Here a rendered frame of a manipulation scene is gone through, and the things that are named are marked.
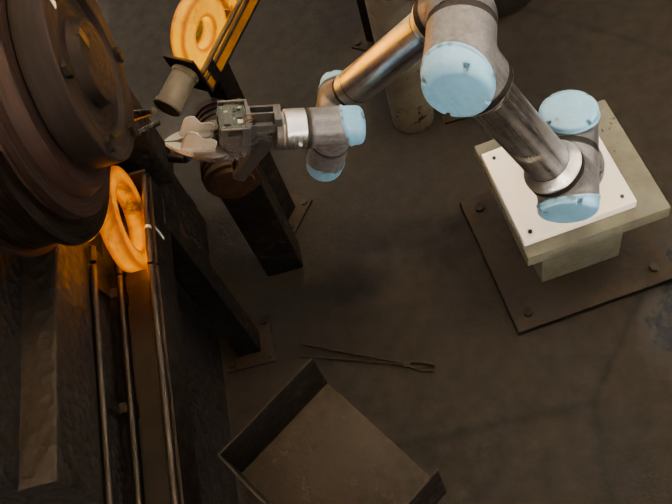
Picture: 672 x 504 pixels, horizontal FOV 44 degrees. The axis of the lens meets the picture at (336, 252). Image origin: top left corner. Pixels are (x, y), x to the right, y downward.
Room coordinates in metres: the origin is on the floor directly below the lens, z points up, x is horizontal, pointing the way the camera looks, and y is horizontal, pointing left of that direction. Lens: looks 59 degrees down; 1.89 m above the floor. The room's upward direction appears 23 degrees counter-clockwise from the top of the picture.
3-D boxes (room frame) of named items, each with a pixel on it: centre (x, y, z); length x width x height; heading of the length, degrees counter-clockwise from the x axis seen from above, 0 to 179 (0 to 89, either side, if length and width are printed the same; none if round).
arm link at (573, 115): (0.90, -0.53, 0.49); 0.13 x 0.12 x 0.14; 152
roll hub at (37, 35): (0.90, 0.22, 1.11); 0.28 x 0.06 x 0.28; 170
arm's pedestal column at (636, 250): (0.91, -0.54, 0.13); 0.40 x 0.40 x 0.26; 86
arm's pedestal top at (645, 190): (0.91, -0.54, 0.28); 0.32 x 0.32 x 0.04; 86
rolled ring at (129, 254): (0.91, 0.32, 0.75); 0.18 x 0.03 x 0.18; 172
